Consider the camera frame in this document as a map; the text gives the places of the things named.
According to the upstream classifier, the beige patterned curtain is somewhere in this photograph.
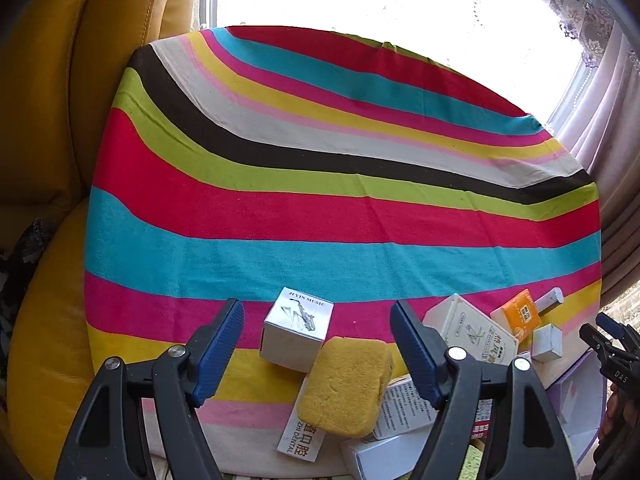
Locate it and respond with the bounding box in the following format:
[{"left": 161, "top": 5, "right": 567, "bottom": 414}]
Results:
[{"left": 555, "top": 25, "right": 639, "bottom": 307}]

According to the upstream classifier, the plain white cube box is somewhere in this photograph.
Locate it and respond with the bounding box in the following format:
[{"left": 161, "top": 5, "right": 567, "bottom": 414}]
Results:
[{"left": 530, "top": 324, "right": 563, "bottom": 363}]

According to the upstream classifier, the yellow leather armchair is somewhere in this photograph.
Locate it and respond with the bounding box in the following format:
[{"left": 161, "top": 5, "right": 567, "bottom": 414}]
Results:
[{"left": 1, "top": 0, "right": 194, "bottom": 479}]

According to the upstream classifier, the cream herbal tall box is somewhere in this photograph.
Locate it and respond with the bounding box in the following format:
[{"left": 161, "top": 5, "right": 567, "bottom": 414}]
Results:
[{"left": 422, "top": 294, "right": 518, "bottom": 365}]

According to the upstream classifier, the grey plain box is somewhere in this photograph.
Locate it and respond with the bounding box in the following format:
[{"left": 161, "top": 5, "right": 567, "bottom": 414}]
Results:
[{"left": 341, "top": 427, "right": 431, "bottom": 480}]

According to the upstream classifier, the orange tissue pack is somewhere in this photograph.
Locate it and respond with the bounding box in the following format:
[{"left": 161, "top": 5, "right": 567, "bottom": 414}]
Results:
[{"left": 489, "top": 289, "right": 541, "bottom": 344}]

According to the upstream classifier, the white green-edged box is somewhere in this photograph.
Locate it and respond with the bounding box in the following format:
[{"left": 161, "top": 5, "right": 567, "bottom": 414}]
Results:
[{"left": 372, "top": 375, "right": 437, "bottom": 440}]

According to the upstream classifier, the white dental long box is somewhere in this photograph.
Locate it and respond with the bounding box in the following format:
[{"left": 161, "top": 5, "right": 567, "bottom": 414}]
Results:
[{"left": 277, "top": 379, "right": 326, "bottom": 463}]

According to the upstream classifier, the purple open cardboard box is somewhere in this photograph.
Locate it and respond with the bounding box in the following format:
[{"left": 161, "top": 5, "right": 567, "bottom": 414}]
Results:
[{"left": 547, "top": 350, "right": 608, "bottom": 465}]

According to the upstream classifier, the yellow sponge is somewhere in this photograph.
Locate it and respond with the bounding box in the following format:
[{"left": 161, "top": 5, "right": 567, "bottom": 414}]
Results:
[{"left": 296, "top": 337, "right": 394, "bottom": 439}]

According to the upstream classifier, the green round sponge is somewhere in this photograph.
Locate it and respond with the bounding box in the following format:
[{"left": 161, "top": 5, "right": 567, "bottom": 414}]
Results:
[{"left": 458, "top": 445, "right": 483, "bottom": 480}]

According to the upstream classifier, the white saxophone cube box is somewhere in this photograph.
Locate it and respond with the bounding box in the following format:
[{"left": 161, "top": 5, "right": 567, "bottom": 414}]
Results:
[{"left": 259, "top": 287, "right": 334, "bottom": 374}]

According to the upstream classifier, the person's right hand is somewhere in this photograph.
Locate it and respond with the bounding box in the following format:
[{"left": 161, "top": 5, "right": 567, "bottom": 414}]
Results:
[{"left": 596, "top": 381, "right": 640, "bottom": 461}]

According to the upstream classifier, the rainbow striped cloth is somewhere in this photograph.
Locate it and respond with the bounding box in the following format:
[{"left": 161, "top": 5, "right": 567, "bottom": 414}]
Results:
[{"left": 85, "top": 26, "right": 601, "bottom": 478}]

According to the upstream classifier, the small brown white box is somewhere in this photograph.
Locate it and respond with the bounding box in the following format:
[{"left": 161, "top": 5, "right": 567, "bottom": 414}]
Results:
[{"left": 535, "top": 287, "right": 564, "bottom": 313}]

